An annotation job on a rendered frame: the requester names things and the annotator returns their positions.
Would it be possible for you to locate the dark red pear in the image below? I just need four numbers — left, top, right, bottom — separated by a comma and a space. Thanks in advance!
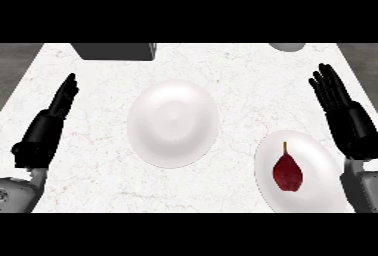
272, 141, 305, 193

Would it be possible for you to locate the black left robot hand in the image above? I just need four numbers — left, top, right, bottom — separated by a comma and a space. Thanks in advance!
11, 72, 82, 169

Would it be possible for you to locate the dark grey box appliance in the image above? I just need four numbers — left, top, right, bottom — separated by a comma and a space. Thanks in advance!
71, 43, 160, 62

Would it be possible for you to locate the grey round object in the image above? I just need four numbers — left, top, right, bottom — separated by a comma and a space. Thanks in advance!
268, 43, 308, 53

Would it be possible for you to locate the small white plate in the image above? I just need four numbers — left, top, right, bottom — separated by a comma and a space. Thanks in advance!
253, 129, 349, 214

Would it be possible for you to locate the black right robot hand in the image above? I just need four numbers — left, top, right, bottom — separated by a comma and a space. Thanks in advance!
308, 62, 378, 161

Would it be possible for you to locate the large white plate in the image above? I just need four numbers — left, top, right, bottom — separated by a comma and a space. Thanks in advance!
126, 78, 222, 169

